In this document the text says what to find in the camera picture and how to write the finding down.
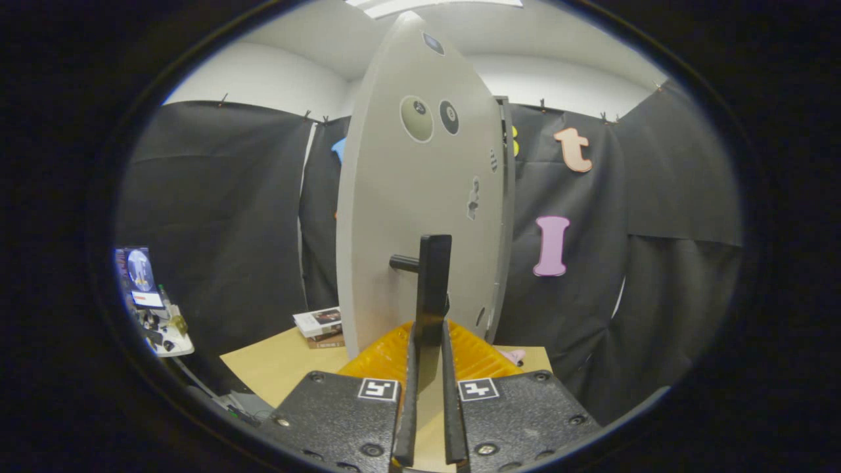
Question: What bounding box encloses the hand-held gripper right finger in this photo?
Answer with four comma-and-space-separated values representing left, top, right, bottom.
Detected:
439, 320, 602, 472

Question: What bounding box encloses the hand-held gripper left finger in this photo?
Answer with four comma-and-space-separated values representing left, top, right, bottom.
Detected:
260, 321, 419, 470

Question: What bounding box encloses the black door handle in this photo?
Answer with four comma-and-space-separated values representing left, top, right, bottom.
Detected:
389, 235, 453, 395

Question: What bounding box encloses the light grey shoe cabinet door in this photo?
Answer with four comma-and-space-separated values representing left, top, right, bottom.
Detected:
335, 12, 510, 359

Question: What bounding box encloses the white book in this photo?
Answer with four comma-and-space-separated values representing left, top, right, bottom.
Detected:
293, 307, 343, 338

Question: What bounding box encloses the white cluttered side table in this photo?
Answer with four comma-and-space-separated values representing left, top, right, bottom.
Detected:
135, 289, 195, 357

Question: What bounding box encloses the black backdrop cloth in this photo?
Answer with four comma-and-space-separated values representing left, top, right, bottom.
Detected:
115, 79, 743, 428

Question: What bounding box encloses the lit monitor screen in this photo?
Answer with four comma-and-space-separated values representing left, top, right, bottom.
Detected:
115, 246, 165, 309

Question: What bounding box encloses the long ceiling light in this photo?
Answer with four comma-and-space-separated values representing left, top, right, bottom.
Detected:
345, 0, 524, 19

